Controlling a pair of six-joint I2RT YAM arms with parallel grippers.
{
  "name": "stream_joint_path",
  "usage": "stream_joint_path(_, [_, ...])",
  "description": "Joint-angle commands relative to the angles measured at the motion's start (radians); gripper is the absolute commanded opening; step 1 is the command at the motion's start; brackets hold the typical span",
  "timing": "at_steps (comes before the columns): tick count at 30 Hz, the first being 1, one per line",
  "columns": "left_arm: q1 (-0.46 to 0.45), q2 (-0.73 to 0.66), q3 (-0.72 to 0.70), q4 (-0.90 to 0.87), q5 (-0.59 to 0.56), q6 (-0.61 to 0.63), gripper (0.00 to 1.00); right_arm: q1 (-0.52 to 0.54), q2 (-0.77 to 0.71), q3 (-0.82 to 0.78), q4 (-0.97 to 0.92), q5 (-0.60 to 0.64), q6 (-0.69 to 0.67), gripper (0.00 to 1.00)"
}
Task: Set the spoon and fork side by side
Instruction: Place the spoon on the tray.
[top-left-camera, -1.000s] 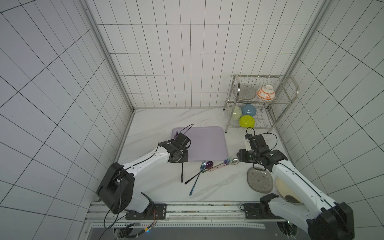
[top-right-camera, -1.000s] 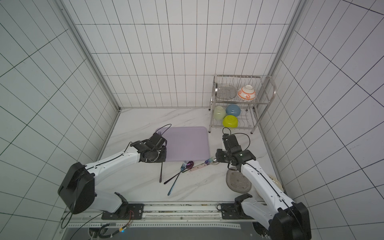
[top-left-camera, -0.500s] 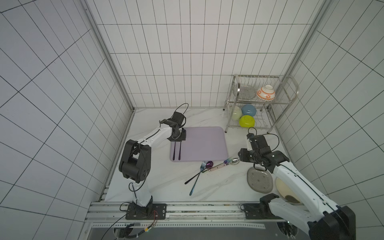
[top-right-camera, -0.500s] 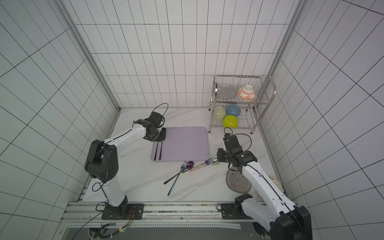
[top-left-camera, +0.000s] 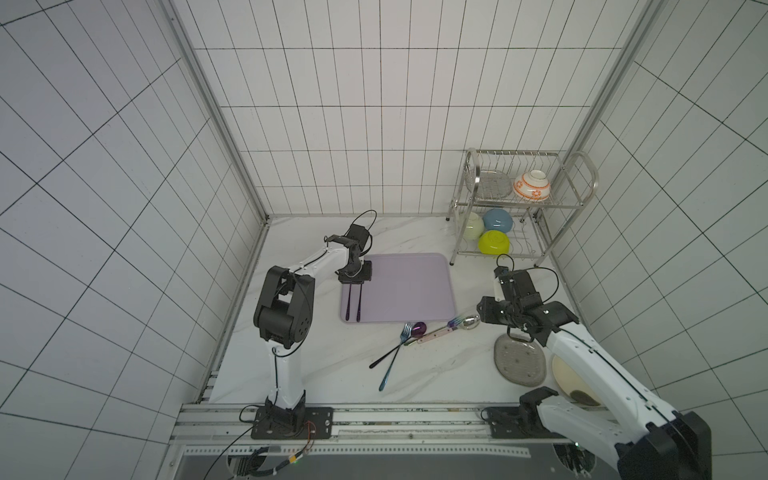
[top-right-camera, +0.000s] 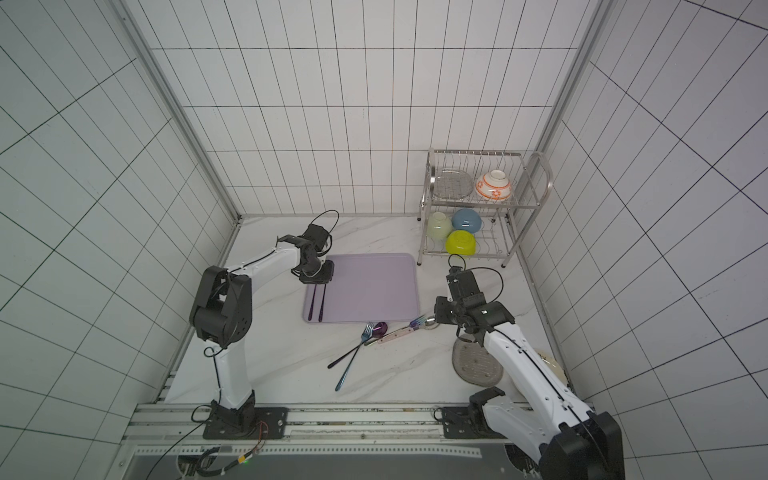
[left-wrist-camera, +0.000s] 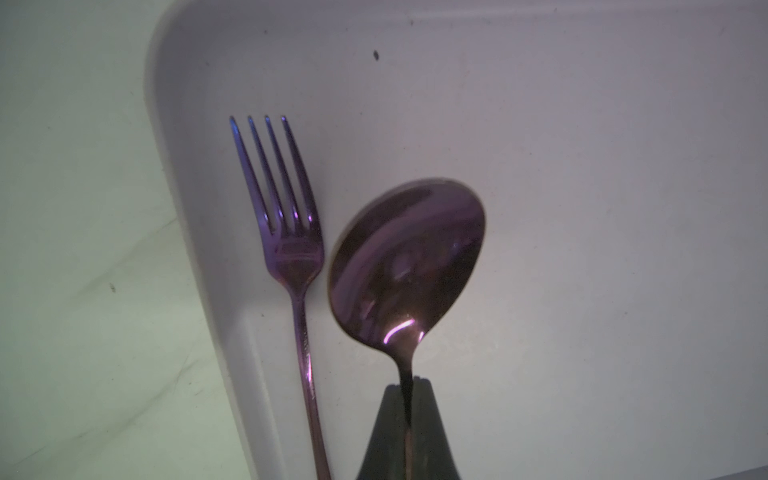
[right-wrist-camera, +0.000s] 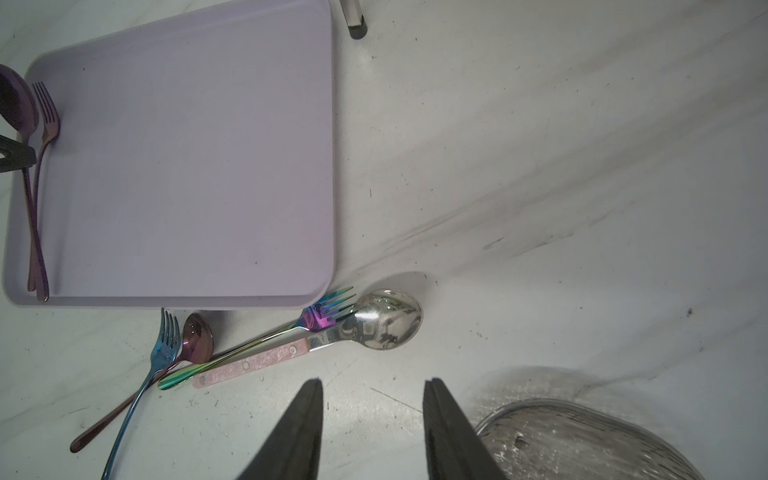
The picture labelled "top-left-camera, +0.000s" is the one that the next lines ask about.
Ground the dark purple metal spoon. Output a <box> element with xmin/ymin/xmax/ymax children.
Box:
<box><xmin>355</xmin><ymin>283</ymin><xmax>364</xmax><ymax>323</ymax></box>

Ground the blue metal fork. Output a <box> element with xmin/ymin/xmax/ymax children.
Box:
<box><xmin>378</xmin><ymin>322</ymin><xmax>414</xmax><ymax>392</ymax></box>

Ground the magenta metal spoon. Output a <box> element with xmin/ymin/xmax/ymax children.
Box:
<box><xmin>369</xmin><ymin>321</ymin><xmax>427</xmax><ymax>369</ymax></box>

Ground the purple metal fork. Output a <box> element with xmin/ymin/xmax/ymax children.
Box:
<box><xmin>344</xmin><ymin>284</ymin><xmax>353</xmax><ymax>321</ymax></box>

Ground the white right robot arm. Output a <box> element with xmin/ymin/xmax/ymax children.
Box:
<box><xmin>477</xmin><ymin>266</ymin><xmax>713</xmax><ymax>479</ymax></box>

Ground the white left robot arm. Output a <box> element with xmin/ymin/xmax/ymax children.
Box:
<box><xmin>253</xmin><ymin>223</ymin><xmax>373</xmax><ymax>414</ymax></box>

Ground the grey oval plate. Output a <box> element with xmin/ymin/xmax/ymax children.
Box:
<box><xmin>493</xmin><ymin>334</ymin><xmax>547</xmax><ymax>387</ymax></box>

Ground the lavender plastic tray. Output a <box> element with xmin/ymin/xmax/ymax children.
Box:
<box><xmin>339</xmin><ymin>253</ymin><xmax>458</xmax><ymax>324</ymax></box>

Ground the lime green bowl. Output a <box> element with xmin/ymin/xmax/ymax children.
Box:
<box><xmin>477</xmin><ymin>230</ymin><xmax>511</xmax><ymax>256</ymax></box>

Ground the cream plate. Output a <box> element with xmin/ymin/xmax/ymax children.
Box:
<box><xmin>551</xmin><ymin>356</ymin><xmax>602</xmax><ymax>407</ymax></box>

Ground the blue bowl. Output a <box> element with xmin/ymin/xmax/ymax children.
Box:
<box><xmin>482</xmin><ymin>208</ymin><xmax>514</xmax><ymax>234</ymax></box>

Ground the pale green cup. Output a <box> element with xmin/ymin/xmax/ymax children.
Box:
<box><xmin>462</xmin><ymin>212</ymin><xmax>485</xmax><ymax>241</ymax></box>

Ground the steel dish rack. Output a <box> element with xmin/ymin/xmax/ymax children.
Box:
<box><xmin>446</xmin><ymin>149</ymin><xmax>599</xmax><ymax>266</ymax></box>

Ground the orange white bowl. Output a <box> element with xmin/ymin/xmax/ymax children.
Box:
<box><xmin>513</xmin><ymin>169</ymin><xmax>551</xmax><ymax>202</ymax></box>

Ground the grey round plate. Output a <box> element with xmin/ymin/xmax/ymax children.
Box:
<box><xmin>465</xmin><ymin>170</ymin><xmax>513</xmax><ymax>200</ymax></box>

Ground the pink handled silver spoon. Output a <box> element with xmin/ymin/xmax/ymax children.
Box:
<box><xmin>416</xmin><ymin>314</ymin><xmax>480</xmax><ymax>344</ymax></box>

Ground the rainbow handled fork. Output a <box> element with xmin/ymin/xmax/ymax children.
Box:
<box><xmin>405</xmin><ymin>318</ymin><xmax>464</xmax><ymax>346</ymax></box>

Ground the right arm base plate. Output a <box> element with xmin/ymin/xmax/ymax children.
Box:
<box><xmin>480</xmin><ymin>406</ymin><xmax>563</xmax><ymax>440</ymax></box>

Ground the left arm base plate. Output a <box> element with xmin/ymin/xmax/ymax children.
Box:
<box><xmin>250</xmin><ymin>406</ymin><xmax>335</xmax><ymax>440</ymax></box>

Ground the aluminium mounting rail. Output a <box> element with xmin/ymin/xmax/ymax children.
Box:
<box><xmin>158</xmin><ymin>399</ymin><xmax>598</xmax><ymax>479</ymax></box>

